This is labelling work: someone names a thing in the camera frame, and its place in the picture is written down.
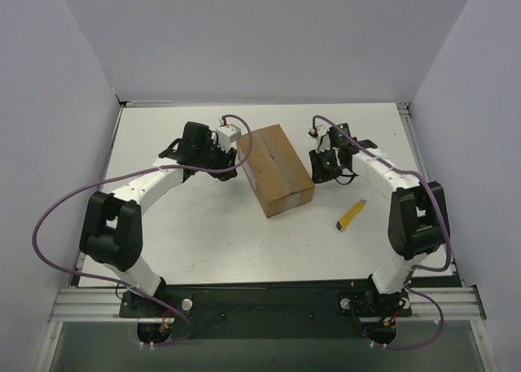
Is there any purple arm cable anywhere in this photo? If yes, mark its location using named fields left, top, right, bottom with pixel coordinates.
left=312, top=114, right=453, bottom=351
left=32, top=113, right=254, bottom=347

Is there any yellow utility knife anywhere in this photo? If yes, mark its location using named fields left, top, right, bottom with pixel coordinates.
left=335, top=199, right=366, bottom=232

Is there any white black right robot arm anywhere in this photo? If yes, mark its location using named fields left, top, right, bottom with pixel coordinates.
left=309, top=124, right=449, bottom=295

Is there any aluminium front frame rail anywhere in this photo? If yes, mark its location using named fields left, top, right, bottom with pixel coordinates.
left=49, top=287, right=486, bottom=322

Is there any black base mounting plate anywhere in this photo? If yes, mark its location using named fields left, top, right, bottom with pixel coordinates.
left=119, top=285, right=412, bottom=343

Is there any brown cardboard express box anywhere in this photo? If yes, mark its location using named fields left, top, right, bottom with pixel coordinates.
left=237, top=125, right=315, bottom=218

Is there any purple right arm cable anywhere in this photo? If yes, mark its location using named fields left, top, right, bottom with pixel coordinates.
left=312, top=114, right=453, bottom=351

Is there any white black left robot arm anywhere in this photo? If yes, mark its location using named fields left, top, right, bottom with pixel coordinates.
left=79, top=122, right=241, bottom=317

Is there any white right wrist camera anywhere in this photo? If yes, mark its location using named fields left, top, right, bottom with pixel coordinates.
left=309, top=125, right=331, bottom=154

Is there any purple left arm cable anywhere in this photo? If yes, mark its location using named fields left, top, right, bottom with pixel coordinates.
left=32, top=113, right=254, bottom=347

